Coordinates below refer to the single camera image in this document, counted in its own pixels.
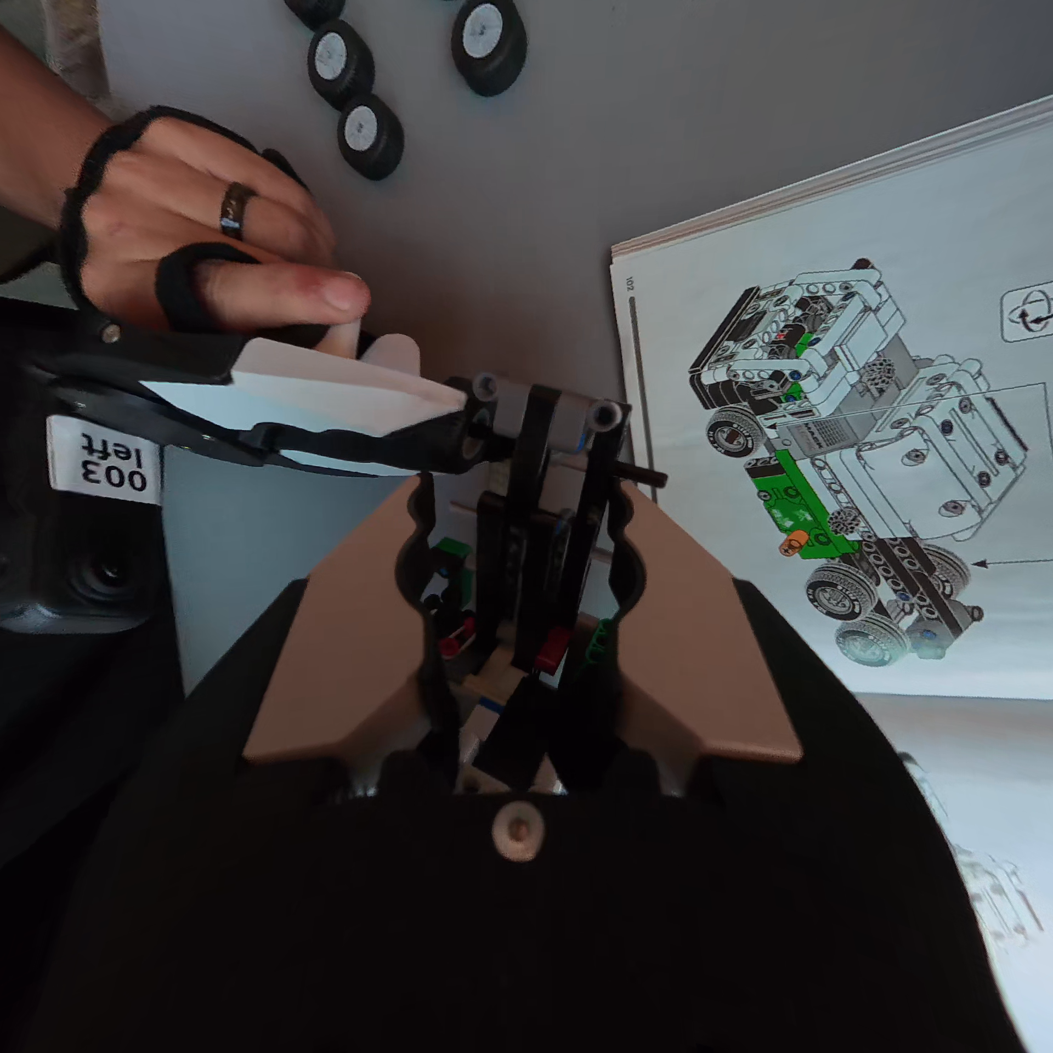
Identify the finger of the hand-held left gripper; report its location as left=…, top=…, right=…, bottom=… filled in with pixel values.
left=138, top=331, right=472, bottom=439
left=245, top=414, right=482, bottom=480

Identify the person's left hand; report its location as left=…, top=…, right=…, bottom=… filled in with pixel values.
left=59, top=111, right=371, bottom=332

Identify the white lego truck model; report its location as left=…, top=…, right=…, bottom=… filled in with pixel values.
left=411, top=370, right=669, bottom=795

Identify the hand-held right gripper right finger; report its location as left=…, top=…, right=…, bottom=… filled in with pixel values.
left=604, top=481, right=805, bottom=792

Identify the lego instruction booklet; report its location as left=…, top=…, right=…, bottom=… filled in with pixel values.
left=610, top=93, right=1053, bottom=1038

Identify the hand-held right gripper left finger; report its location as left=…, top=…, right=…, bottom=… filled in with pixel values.
left=242, top=471, right=457, bottom=778

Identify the dark finger ring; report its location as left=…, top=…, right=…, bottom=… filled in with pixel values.
left=218, top=181, right=258, bottom=242

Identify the person's left forearm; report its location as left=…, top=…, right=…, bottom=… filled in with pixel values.
left=0, top=25, right=112, bottom=276

